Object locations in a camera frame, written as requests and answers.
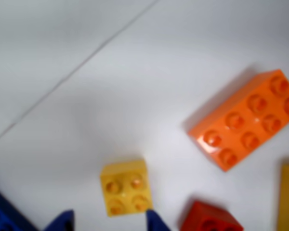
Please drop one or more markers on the red 2x2 building block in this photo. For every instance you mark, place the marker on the red 2x2 building block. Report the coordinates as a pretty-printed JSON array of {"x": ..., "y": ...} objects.
[{"x": 207, "y": 216}]

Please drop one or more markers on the blue 8x8 stud baseplate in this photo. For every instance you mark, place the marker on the blue 8x8 stud baseplate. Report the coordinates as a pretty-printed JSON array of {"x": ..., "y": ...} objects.
[{"x": 2, "y": 216}]

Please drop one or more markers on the yellow 2x2 building block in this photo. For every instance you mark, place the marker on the yellow 2x2 building block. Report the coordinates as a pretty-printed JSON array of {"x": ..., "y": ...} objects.
[{"x": 125, "y": 190}]

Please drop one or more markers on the orange 2x4 building block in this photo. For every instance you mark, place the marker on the orange 2x4 building block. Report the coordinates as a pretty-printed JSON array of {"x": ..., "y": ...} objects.
[{"x": 245, "y": 120}]

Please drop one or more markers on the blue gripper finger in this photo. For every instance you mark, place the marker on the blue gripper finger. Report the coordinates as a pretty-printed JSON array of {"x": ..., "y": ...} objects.
[
  {"x": 156, "y": 222},
  {"x": 61, "y": 221}
]

